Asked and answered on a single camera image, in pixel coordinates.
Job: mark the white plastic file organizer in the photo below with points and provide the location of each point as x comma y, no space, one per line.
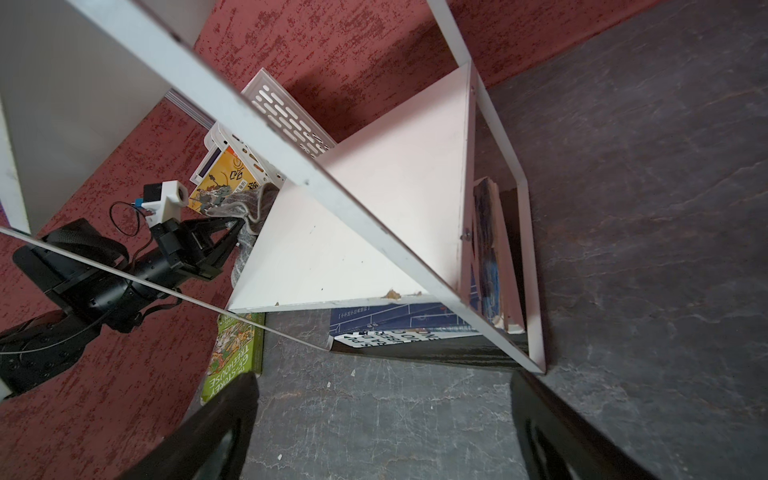
283,126

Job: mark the grey patterned cloth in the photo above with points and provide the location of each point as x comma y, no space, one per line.
253,207

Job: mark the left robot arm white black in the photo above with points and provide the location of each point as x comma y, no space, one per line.
114,290

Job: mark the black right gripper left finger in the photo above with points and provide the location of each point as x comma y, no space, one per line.
212,444

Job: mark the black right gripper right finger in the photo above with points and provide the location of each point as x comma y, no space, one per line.
557,443

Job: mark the yellow illustrated children's book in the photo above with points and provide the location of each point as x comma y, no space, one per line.
226,176

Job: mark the green illustrated book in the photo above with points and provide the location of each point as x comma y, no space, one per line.
238,349

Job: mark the white two-tier bookshelf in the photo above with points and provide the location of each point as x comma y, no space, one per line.
142,33

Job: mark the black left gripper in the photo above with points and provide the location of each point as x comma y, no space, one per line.
190,249

